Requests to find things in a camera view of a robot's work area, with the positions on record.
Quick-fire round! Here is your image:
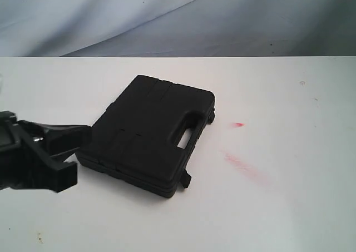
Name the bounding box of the grey fabric backdrop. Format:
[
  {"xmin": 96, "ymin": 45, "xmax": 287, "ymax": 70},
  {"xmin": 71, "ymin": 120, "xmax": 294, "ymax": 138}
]
[{"xmin": 1, "ymin": 0, "xmax": 355, "ymax": 57}]

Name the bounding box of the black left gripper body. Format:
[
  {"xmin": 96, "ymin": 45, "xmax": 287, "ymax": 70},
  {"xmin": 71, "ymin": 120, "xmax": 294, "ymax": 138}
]
[{"xmin": 1, "ymin": 111, "xmax": 53, "ymax": 191}]

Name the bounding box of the black plastic carrying case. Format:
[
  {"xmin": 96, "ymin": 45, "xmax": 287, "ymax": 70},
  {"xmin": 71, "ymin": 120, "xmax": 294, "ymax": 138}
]
[{"xmin": 76, "ymin": 75, "xmax": 215, "ymax": 198}]

